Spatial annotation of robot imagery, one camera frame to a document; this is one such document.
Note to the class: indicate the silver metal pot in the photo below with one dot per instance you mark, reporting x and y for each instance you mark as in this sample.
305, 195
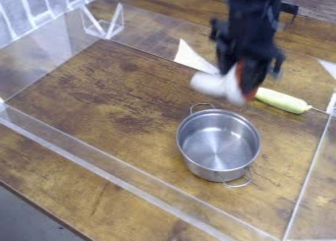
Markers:
218, 143

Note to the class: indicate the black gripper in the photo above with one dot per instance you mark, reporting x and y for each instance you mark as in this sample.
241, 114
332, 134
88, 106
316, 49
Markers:
244, 40

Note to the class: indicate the clear acrylic triangular bracket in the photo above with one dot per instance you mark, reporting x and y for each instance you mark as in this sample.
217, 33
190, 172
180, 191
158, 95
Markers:
100, 28

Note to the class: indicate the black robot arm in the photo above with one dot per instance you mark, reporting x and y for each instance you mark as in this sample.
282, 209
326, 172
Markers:
253, 9

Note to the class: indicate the plush brown white mushroom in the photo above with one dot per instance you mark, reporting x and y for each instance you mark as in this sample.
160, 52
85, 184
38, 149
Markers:
228, 86

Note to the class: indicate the spoon with green handle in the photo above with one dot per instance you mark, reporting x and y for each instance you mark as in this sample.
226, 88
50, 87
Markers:
282, 101

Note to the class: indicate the clear acrylic enclosure wall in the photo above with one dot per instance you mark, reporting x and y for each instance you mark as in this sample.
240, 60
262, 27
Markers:
89, 112

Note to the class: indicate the black bar in background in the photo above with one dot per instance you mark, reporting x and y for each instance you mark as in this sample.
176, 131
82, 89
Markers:
289, 8

